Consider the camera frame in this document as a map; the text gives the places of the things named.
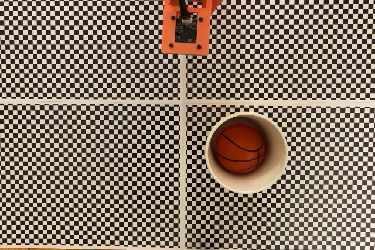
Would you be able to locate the small orange basketball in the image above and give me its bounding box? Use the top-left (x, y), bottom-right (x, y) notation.
top-left (215, 123), bottom-right (265, 174)

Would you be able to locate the orange camera mount with board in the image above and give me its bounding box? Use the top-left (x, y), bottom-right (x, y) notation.
top-left (161, 0), bottom-right (214, 56)

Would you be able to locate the cream paper cup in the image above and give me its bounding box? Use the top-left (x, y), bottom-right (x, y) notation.
top-left (204, 111), bottom-right (289, 194)

